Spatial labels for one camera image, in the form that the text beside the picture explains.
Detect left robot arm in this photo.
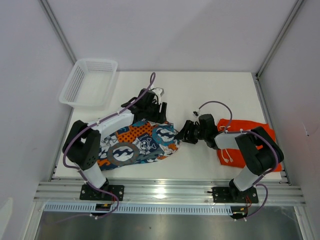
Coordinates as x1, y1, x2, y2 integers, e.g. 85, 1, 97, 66
62, 87, 167, 200

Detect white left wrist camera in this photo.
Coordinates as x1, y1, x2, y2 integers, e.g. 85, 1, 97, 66
151, 87, 165, 99

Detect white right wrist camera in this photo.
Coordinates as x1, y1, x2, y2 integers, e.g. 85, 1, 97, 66
192, 110, 202, 118

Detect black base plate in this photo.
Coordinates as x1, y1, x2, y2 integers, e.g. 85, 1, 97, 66
208, 186, 259, 204
79, 182, 125, 202

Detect white plastic basket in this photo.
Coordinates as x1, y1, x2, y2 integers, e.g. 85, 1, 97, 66
58, 58, 118, 109

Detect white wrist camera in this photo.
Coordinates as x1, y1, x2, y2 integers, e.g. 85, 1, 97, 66
151, 87, 165, 99
192, 110, 202, 118

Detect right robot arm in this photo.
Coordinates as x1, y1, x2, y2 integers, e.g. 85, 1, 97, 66
175, 114, 284, 202

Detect aluminium mounting rail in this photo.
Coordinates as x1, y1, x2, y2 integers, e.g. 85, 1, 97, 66
33, 178, 306, 206

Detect white slotted cable duct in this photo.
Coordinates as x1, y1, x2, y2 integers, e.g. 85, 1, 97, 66
43, 202, 233, 216

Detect orange shorts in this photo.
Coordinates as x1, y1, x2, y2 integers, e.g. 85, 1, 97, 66
217, 119, 276, 168

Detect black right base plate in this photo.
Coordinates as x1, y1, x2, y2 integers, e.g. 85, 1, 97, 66
208, 186, 259, 204

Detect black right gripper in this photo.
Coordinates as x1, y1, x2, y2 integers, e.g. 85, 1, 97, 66
175, 119, 208, 144

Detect patterned multicolour shorts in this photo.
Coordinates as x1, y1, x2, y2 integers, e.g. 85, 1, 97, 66
97, 119, 181, 171

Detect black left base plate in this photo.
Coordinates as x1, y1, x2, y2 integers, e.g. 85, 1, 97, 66
79, 182, 125, 202

